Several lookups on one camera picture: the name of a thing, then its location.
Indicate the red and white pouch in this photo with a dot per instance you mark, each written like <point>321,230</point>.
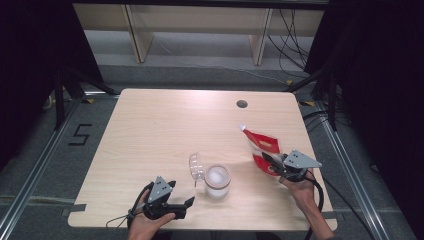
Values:
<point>263,141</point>

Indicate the beige wooden shelf unit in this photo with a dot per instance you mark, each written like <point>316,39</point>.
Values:
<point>200,18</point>

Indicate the black curtain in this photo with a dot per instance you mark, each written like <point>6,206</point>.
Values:
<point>26,50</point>
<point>383,83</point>

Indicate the clear glass measuring cup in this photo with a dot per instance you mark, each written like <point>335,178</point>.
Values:
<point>217,183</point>

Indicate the short aluminium cross rail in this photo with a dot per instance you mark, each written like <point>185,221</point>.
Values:
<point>100,94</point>

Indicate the grey tape strip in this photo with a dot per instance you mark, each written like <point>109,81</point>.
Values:
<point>329,215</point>
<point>76,208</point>

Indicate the aluminium floor rail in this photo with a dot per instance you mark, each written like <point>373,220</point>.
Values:
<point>346,166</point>
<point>37,166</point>

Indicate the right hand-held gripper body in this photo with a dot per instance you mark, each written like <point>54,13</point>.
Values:
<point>300,160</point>

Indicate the black metal stand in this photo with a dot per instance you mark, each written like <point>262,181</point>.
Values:
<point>332,106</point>
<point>59,106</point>

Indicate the yellow black tape marker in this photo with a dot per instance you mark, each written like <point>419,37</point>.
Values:
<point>289,81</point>
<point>308,103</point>

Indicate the grey floor strip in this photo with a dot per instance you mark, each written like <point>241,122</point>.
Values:
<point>33,200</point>

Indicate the person's right hand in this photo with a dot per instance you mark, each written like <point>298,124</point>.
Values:
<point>303,193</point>

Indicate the person's left hand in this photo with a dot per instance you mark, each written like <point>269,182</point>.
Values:
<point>145,230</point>

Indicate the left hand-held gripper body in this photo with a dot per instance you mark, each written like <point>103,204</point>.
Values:
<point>160,190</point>

